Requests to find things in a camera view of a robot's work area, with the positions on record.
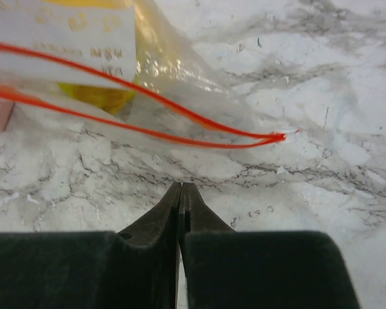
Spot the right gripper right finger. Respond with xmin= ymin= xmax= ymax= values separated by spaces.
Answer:
xmin=179 ymin=183 xmax=237 ymax=308

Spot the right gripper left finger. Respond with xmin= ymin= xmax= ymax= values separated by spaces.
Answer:
xmin=118 ymin=183 xmax=181 ymax=308

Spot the zip bag with yellow fruit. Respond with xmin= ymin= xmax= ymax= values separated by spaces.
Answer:
xmin=0 ymin=1 xmax=299 ymax=149

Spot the fake banana bunch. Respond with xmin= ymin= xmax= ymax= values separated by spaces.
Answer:
xmin=52 ymin=1 xmax=177 ymax=115

